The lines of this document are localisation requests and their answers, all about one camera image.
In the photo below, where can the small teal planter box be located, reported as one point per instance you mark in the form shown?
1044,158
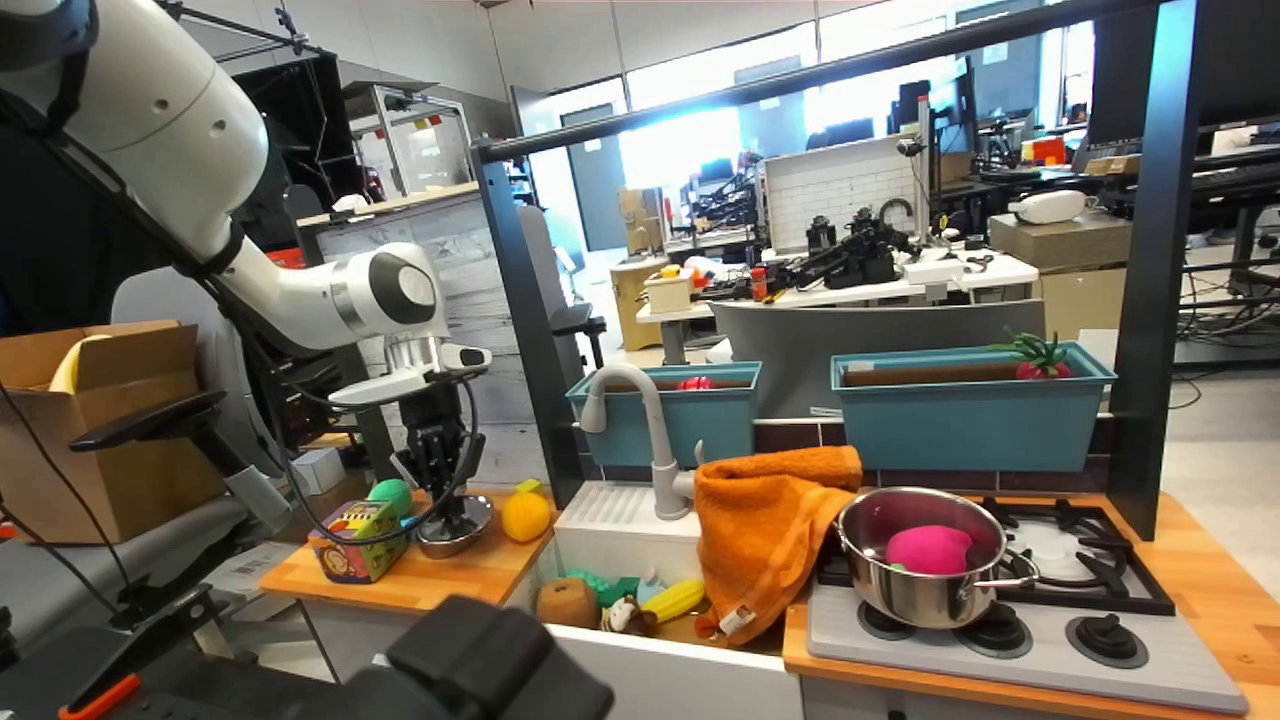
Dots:
674,417

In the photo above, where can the stainless steel pot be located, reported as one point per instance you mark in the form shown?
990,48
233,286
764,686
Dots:
920,562

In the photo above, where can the orange towel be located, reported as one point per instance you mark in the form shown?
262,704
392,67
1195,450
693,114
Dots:
760,524

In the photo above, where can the white toy sink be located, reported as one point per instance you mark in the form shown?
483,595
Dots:
627,532

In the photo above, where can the black padded equipment case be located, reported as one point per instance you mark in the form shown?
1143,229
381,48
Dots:
492,667

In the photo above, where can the grey office chair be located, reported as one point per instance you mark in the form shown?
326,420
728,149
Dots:
161,304

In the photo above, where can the clear plastic storage bin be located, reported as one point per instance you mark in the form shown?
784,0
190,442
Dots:
417,149

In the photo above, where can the black metal frame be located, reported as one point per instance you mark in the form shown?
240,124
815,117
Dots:
1162,265

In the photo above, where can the grey toy stove top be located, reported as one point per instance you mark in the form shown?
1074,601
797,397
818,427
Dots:
1066,626

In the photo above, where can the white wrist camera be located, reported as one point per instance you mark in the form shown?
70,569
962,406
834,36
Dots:
415,374

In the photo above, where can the yellow toy corn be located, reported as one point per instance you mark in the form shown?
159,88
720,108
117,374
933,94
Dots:
679,599

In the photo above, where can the white toy piece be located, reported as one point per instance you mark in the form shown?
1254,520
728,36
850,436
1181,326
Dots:
623,616

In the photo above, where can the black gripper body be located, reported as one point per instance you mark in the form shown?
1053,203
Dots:
429,427

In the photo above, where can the white wooden plank board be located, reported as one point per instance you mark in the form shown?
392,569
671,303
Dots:
492,304

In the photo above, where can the red toy in planter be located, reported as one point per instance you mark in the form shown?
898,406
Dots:
693,387

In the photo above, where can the brown cardboard box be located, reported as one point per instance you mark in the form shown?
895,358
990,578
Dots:
115,427

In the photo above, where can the colourful toy cube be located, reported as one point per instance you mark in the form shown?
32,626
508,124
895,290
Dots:
354,546

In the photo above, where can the red and green plant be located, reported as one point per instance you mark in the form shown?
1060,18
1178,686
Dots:
1040,355

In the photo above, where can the yellow toy lemon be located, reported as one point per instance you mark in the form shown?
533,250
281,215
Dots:
527,515

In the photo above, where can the green toy vegetable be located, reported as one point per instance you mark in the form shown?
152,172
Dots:
606,585

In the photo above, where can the green toy ball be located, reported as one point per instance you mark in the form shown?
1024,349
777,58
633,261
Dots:
391,498

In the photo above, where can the brown toy potato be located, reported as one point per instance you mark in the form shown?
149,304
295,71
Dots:
565,601

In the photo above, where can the grey toy faucet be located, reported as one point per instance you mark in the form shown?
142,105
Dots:
652,442

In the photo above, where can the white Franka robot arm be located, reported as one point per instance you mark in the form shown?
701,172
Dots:
173,144

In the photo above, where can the pink toy in pot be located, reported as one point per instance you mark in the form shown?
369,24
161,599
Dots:
930,549

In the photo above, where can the large teal planter box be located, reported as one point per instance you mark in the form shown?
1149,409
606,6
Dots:
966,413

